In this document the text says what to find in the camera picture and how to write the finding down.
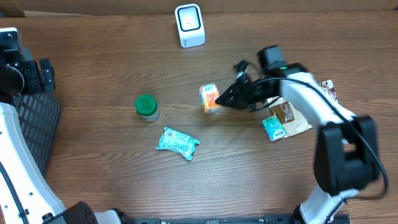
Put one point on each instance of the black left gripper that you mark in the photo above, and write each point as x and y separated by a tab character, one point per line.
37	76

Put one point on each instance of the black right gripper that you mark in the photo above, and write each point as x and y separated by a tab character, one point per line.
238	91

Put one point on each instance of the orange snack packet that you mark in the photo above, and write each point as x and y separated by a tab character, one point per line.
209	94

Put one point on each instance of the teal Kleenex tissue pack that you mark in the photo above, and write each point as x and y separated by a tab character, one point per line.
274	128

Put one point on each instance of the beige Pantree snack bag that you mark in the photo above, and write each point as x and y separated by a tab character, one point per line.
291	119

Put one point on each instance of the teal snack packet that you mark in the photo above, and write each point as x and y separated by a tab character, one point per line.
178	142

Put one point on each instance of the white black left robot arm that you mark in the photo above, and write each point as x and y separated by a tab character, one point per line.
25	195

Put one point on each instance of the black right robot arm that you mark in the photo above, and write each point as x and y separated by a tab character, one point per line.
346	154

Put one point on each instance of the white barcode scanner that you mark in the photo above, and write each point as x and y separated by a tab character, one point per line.
190	26

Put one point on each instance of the grey plastic basket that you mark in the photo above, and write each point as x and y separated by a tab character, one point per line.
37	106

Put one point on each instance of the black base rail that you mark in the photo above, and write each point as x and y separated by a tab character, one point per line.
266	219

